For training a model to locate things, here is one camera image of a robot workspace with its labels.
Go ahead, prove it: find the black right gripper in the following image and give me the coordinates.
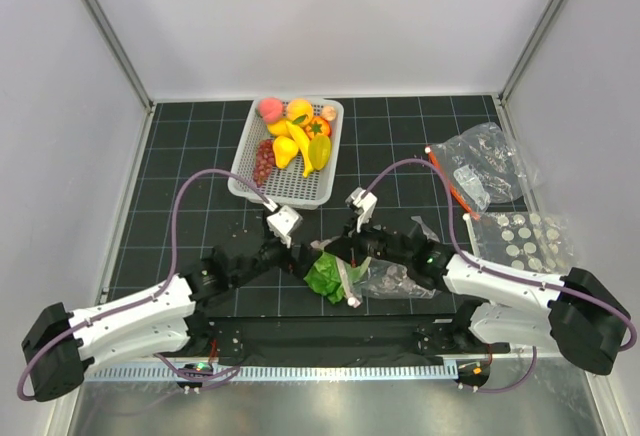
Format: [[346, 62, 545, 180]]
[[325, 212, 411, 268]]

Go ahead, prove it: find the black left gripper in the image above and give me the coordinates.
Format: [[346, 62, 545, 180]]
[[231, 230, 322, 288]]

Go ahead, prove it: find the green lettuce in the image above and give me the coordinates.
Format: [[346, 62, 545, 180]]
[[303, 252, 370, 308]]

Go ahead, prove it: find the pink dotted zip bag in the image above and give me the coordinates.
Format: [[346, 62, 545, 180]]
[[310, 236, 438, 308]]

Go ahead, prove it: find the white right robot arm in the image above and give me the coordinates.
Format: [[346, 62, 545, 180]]
[[325, 227, 637, 375]]

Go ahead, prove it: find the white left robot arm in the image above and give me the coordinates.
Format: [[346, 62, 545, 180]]
[[17, 239, 321, 402]]

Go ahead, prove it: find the silver dotted clear bag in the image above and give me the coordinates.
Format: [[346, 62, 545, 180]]
[[463, 212, 576, 274]]

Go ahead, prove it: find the orange zipper clear bag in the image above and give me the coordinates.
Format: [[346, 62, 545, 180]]
[[425, 122, 543, 219]]

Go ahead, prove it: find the white perforated plastic basket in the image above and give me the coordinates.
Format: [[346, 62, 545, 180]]
[[228, 97, 344, 209]]

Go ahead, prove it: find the red grape bunch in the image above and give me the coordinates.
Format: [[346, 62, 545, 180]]
[[253, 139, 275, 187]]

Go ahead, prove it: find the yellow banana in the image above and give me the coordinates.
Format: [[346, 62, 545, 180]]
[[285, 120, 314, 178]]

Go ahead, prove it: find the yellow mango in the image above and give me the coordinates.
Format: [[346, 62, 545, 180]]
[[266, 119, 290, 137]]

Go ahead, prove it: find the red orange tomato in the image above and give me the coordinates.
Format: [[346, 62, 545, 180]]
[[304, 116, 332, 140]]

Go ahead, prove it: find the orange yellow peach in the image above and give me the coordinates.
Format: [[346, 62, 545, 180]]
[[285, 98, 314, 127]]

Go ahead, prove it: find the beige garlic bulb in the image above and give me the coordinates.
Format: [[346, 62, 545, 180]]
[[321, 105, 338, 122]]

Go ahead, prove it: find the pink peach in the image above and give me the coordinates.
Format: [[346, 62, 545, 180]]
[[256, 97, 284, 124]]

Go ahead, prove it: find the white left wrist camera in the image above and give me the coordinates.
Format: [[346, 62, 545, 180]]
[[262, 197, 303, 249]]

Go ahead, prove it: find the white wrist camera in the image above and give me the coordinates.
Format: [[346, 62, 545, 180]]
[[345, 187, 378, 233], [262, 197, 303, 249]]

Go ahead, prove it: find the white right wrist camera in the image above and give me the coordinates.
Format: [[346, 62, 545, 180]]
[[345, 187, 378, 233]]

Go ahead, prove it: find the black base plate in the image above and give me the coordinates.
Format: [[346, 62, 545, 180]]
[[169, 314, 510, 368]]

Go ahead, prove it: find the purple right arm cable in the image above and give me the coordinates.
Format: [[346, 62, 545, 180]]
[[364, 158, 637, 395]]

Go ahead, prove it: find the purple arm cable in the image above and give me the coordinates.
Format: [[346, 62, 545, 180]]
[[364, 158, 637, 395], [17, 168, 274, 401]]

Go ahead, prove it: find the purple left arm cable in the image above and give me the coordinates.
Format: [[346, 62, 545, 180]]
[[17, 168, 274, 401]]

